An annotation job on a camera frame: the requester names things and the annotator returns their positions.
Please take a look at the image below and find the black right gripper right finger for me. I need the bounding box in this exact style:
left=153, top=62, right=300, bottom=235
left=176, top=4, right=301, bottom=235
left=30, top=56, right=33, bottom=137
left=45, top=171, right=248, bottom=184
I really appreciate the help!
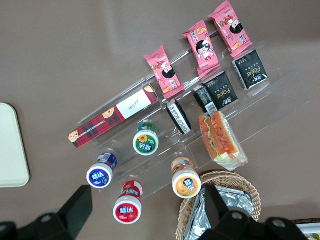
left=196, top=184, right=309, bottom=240

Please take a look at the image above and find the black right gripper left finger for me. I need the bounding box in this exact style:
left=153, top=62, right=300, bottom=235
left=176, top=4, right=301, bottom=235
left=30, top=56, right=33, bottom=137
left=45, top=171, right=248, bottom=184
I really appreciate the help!
left=0, top=184, right=94, bottom=240

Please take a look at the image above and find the plastic-wrapped sandwich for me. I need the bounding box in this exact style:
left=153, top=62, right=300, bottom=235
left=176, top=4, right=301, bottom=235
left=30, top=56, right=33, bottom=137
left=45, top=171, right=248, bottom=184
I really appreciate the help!
left=198, top=111, right=248, bottom=171

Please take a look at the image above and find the white rectangular plastic tray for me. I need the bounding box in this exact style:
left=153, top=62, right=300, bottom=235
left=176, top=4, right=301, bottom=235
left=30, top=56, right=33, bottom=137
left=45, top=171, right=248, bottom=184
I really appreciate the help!
left=0, top=102, right=31, bottom=188

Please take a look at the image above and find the silver foil snack packet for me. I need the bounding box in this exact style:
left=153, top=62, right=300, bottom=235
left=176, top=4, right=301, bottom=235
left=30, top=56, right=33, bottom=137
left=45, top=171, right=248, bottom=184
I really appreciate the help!
left=213, top=184, right=255, bottom=222
left=183, top=187, right=213, bottom=240

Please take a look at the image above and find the blue gum jar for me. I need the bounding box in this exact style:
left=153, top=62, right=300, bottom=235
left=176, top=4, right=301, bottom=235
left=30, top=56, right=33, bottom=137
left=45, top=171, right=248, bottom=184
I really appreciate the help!
left=86, top=152, right=118, bottom=189

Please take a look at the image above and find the wicker basket with foil packets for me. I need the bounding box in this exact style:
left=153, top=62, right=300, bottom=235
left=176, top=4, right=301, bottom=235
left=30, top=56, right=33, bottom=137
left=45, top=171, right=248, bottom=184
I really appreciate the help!
left=176, top=170, right=262, bottom=240

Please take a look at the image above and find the red gum jar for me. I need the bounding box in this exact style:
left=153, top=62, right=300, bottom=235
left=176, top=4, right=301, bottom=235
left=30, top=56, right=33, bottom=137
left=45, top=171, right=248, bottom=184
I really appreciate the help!
left=112, top=180, right=144, bottom=225

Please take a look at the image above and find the orange gum jar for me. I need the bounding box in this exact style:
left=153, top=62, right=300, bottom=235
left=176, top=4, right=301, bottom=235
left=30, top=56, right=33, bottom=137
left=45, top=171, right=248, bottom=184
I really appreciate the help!
left=170, top=156, right=202, bottom=200

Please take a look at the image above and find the clear acrylic tiered display shelf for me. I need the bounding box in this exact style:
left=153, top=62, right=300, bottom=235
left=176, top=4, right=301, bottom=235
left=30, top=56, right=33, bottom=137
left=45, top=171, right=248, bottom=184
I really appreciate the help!
left=77, top=29, right=312, bottom=198

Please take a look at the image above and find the red plaid cookie box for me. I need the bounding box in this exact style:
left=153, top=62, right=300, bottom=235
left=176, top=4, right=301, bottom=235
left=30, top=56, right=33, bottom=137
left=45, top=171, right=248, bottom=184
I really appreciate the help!
left=67, top=84, right=159, bottom=149

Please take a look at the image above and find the green gum jar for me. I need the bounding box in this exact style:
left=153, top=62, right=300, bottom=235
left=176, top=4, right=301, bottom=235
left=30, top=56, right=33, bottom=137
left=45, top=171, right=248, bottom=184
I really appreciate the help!
left=132, top=122, right=160, bottom=156

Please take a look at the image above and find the black white cookie packet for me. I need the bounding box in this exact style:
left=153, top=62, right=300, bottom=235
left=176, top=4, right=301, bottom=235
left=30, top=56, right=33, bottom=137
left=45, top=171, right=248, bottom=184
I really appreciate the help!
left=166, top=98, right=193, bottom=135

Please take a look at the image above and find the black Face tissue pack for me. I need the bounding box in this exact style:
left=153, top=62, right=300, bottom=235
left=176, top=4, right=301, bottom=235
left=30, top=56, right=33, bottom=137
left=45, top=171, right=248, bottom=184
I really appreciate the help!
left=231, top=49, right=270, bottom=91
left=204, top=71, right=238, bottom=111

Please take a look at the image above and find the pink cartoon snack packet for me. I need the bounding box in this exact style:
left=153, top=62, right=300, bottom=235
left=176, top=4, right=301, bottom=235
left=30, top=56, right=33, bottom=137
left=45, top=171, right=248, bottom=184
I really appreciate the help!
left=182, top=20, right=221, bottom=78
left=207, top=0, right=253, bottom=58
left=143, top=44, right=185, bottom=100

